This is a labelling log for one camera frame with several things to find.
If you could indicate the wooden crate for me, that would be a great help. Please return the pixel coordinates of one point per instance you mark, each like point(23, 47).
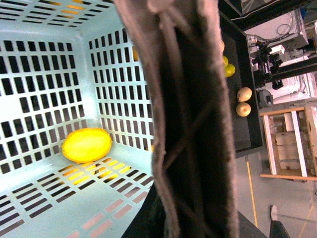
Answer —
point(291, 141)

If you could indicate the yellow lemon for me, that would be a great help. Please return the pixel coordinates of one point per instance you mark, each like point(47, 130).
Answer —
point(86, 145)

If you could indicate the light teal plastic basket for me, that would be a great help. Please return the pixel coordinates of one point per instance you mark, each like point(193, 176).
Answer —
point(66, 65)

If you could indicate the brown basket handle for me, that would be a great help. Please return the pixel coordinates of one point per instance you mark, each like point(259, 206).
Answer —
point(193, 163)

